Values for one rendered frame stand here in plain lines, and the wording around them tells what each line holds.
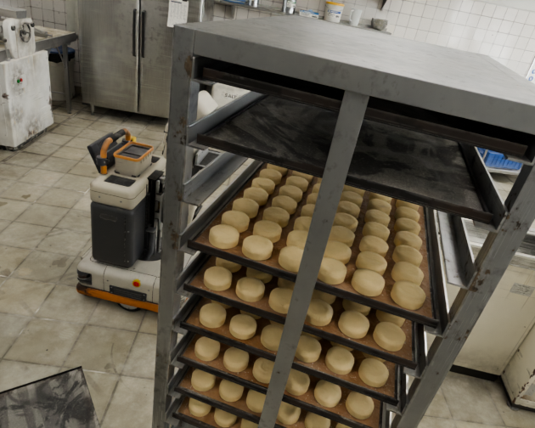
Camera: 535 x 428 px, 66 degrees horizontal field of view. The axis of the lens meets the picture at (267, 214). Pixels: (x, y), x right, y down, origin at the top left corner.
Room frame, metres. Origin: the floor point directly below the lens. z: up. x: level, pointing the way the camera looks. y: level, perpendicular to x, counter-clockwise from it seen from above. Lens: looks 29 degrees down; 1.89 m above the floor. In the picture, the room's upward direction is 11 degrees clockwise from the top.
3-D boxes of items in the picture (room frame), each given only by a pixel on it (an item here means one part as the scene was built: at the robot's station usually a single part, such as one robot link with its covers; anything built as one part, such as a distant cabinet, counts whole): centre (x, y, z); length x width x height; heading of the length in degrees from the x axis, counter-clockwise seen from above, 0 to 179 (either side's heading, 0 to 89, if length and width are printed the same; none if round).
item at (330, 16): (5.92, -0.33, 1.67); 0.25 x 0.24 x 0.21; 94
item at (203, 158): (2.13, 0.41, 0.93); 0.28 x 0.16 x 0.22; 177
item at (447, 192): (0.81, -0.14, 1.68); 0.60 x 0.40 x 0.02; 169
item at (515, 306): (2.02, -1.22, 0.45); 0.70 x 0.34 x 0.90; 87
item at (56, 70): (5.52, 3.18, 0.33); 0.54 x 0.53 x 0.66; 94
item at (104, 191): (2.15, 0.79, 0.59); 0.55 x 0.34 x 0.83; 177
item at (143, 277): (2.15, 0.70, 0.16); 0.67 x 0.64 x 0.25; 87
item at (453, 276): (0.78, -0.33, 1.59); 0.64 x 0.03 x 0.03; 169
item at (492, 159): (5.79, -3.01, 0.29); 0.56 x 0.38 x 0.20; 102
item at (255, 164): (0.85, 0.05, 1.50); 0.64 x 0.03 x 0.03; 169
